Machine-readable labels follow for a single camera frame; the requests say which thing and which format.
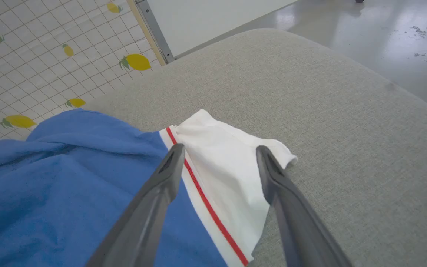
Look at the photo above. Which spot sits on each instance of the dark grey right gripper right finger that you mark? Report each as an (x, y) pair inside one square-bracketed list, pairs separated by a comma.
[(295, 218)]

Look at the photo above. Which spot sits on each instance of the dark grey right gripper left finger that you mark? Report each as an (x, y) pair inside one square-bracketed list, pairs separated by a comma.
[(150, 207)]

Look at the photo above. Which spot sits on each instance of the blue and white t-shirt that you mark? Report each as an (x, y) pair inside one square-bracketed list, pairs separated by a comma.
[(69, 185)]

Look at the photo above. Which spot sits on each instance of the lemon print grid cloth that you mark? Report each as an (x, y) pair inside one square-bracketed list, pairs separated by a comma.
[(32, 55)]

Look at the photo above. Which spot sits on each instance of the white panel with metal frame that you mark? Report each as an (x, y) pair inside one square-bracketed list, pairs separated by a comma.
[(198, 22)]

